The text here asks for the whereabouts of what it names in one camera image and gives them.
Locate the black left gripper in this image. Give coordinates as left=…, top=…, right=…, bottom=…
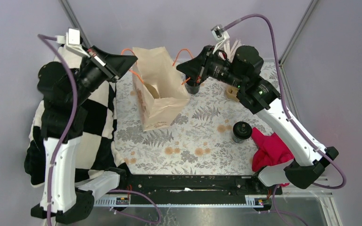
left=69, top=44, right=139, bottom=104

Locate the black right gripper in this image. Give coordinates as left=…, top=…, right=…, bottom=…
left=176, top=45, right=245, bottom=89

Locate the stack of black cups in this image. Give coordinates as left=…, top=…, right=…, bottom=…
left=185, top=77, right=201, bottom=95

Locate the tan paper bag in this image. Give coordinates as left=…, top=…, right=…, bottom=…
left=121, top=47, right=190, bottom=131

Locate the single black lid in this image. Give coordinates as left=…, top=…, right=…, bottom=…
left=232, top=121, right=253, bottom=135

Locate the single black coffee cup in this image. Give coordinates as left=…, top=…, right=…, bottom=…
left=232, top=132, right=251, bottom=144

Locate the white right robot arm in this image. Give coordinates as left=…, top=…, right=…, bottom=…
left=176, top=45, right=338, bottom=194

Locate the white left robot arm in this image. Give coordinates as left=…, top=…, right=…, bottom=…
left=31, top=47, right=137, bottom=225

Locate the white wrapped straws bundle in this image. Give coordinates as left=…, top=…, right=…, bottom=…
left=220, top=39, right=242, bottom=62

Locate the brown cardboard cup carrier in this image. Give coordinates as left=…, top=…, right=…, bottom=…
left=225, top=86, right=239, bottom=102

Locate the floral tablecloth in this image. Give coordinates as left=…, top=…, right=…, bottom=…
left=114, top=73, right=273, bottom=175

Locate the black white checkered blanket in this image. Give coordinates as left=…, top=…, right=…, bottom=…
left=24, top=43, right=129, bottom=188

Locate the crumpled magenta cloth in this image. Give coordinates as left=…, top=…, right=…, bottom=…
left=251, top=127, right=294, bottom=172

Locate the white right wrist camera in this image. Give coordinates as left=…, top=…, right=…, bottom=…
left=211, top=24, right=230, bottom=53

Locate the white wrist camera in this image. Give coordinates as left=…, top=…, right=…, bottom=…
left=55, top=28, right=90, bottom=58
left=211, top=24, right=230, bottom=53

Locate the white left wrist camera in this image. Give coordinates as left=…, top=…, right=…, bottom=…
left=55, top=28, right=90, bottom=58

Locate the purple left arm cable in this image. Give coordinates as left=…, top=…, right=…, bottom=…
left=37, top=34, right=162, bottom=226

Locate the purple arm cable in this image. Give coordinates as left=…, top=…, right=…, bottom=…
left=37, top=34, right=162, bottom=226
left=223, top=14, right=347, bottom=226

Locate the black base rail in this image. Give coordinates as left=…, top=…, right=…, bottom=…
left=118, top=174, right=275, bottom=206

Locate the aluminium front frame rail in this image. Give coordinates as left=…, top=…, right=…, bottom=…
left=43, top=176, right=344, bottom=226

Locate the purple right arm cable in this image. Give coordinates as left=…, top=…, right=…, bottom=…
left=223, top=14, right=347, bottom=226

